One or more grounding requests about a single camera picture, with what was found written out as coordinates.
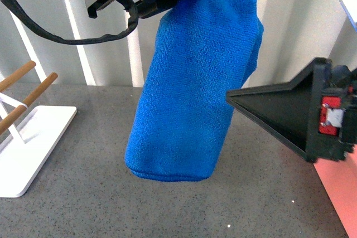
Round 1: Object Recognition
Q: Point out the wooden rack rod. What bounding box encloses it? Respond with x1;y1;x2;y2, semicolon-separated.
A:
1;72;58;134
0;61;36;92

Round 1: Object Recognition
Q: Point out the blue microfiber cloth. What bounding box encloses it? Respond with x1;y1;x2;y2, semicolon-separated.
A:
125;0;263;182

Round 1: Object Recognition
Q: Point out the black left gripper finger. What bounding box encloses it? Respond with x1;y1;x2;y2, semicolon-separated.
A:
226;57;356;163

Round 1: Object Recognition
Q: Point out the right wooden rack rod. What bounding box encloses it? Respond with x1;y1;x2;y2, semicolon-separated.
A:
1;72;58;134

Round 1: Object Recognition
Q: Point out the white towel rack stand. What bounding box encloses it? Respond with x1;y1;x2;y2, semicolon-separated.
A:
1;105;77;198

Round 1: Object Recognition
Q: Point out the left wooden rack rod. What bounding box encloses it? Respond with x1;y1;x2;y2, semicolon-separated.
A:
0;61;36;92

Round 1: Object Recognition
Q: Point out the black cable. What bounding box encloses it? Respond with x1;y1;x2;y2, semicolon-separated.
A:
0;0;139;45

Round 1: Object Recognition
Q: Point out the pink storage box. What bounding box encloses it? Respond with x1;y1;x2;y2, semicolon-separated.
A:
314;147;356;237

